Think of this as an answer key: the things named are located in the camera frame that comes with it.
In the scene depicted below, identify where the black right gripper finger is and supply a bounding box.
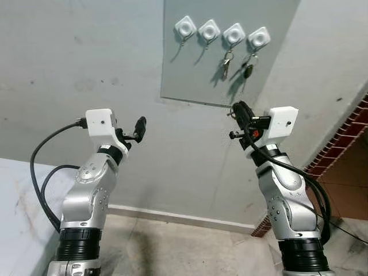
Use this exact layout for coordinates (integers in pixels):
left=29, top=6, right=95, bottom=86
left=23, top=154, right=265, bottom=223
left=237, top=101, right=257, bottom=124
left=231, top=103, right=249, bottom=132

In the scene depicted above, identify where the silver keys bunch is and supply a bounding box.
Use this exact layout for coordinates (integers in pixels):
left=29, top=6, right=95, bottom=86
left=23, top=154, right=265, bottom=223
left=221, top=49, right=235, bottom=81

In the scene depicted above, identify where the white baseboard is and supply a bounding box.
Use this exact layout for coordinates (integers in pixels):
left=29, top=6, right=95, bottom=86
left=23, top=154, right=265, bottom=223
left=109, top=204, right=256, bottom=233

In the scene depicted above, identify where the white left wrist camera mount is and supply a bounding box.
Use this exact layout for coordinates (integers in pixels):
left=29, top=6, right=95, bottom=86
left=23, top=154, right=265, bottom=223
left=85, top=108, right=130, bottom=155

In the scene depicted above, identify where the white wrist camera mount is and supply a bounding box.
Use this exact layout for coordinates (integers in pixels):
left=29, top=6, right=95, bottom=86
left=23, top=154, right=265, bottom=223
left=262, top=106, right=300, bottom=153
left=85, top=108, right=130, bottom=155

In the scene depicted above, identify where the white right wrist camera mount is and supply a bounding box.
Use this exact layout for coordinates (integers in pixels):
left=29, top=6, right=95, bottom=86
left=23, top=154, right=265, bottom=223
left=262, top=106, right=300, bottom=153

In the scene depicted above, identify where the grey wall board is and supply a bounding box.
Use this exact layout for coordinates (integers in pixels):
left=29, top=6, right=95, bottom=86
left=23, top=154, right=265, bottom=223
left=160, top=0, right=301, bottom=109

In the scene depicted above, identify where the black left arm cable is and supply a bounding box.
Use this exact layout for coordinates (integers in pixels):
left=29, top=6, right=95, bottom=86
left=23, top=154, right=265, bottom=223
left=30, top=118, right=87, bottom=231

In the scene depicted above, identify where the white square wall hook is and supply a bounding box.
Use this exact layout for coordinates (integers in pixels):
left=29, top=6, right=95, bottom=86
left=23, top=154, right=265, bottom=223
left=222, top=23, right=247, bottom=50
left=197, top=19, right=221, bottom=48
left=174, top=16, right=197, bottom=45
left=247, top=26, right=271, bottom=53

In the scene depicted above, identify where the thin black cable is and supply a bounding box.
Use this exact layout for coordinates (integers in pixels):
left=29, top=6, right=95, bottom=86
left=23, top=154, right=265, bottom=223
left=331, top=221, right=368, bottom=245

